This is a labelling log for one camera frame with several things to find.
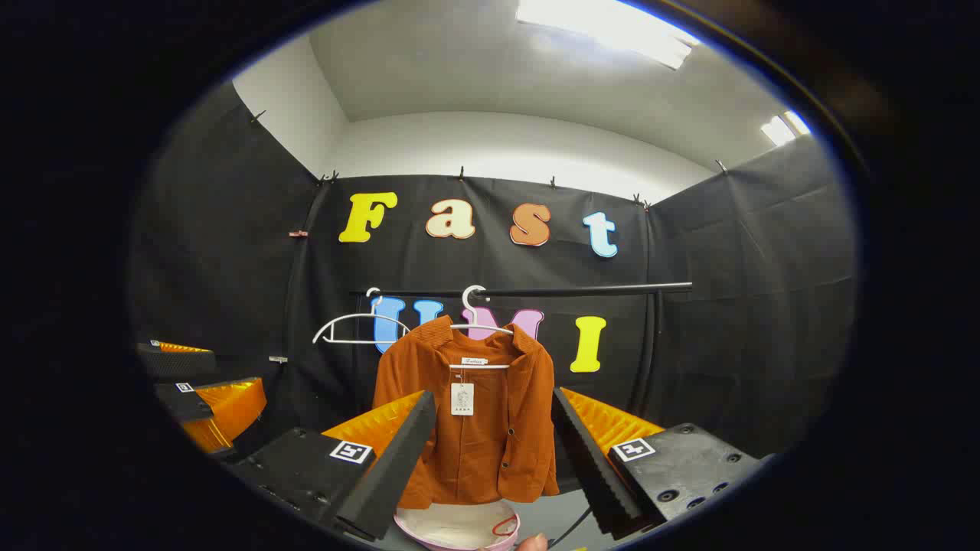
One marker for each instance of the white clothes hanger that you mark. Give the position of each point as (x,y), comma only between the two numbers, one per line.
(475,315)
(352,341)

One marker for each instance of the small ceiling light panel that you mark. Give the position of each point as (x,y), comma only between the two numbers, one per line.
(781,128)

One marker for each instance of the black clothes rack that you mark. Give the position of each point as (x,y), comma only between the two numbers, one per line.
(582,291)

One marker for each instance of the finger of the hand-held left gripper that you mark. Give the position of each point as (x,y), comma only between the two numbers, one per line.
(184,402)
(176,363)

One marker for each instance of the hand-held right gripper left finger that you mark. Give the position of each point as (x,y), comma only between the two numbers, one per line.
(394,474)

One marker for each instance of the row of black clips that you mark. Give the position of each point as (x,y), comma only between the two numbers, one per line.
(462,173)

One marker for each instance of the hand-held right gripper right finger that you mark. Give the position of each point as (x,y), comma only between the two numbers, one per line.
(589,467)

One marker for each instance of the white pink laundry hamper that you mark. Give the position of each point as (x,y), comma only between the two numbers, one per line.
(452,528)

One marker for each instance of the black backdrop cloth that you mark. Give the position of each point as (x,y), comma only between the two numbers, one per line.
(727,306)

